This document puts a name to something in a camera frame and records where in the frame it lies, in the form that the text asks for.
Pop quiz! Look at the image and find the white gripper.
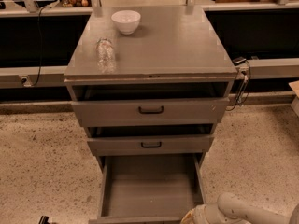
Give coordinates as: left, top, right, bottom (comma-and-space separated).
180, 204, 215, 224

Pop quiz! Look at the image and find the grey bottom drawer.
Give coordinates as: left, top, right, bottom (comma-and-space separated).
88, 153, 205, 224

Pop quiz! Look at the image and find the grey drawer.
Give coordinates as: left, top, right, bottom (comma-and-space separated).
88, 153, 205, 224
88, 124, 214, 156
72, 82, 229, 127

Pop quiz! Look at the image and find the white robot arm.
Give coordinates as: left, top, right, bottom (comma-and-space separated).
180, 192, 299, 224

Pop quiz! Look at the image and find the grey middle drawer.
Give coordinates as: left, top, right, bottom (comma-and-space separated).
88, 124, 214, 156

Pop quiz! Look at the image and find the grey metal drawer cabinet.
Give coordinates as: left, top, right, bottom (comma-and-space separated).
64, 5, 238, 170

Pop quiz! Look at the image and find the grey top drawer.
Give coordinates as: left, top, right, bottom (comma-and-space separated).
72, 82, 229, 127

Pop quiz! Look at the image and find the small black floor object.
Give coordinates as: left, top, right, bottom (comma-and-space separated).
38, 216, 50, 224

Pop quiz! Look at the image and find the black power adapter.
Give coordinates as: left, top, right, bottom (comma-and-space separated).
233, 57, 246, 65

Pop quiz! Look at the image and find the wooden board at edge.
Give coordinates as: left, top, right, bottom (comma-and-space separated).
289, 81, 299, 117

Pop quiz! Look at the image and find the clear plastic water bottle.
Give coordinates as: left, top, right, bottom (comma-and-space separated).
96, 38, 116, 74

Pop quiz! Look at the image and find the white ceramic bowl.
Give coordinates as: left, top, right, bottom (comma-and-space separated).
111, 10, 141, 35

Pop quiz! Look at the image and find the black cable right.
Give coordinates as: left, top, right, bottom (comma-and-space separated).
226, 59, 252, 112

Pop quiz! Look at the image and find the grey metal rail frame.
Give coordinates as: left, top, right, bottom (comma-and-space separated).
0, 0, 299, 90

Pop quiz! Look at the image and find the black power cable left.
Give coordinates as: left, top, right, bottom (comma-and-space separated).
31, 5, 53, 87

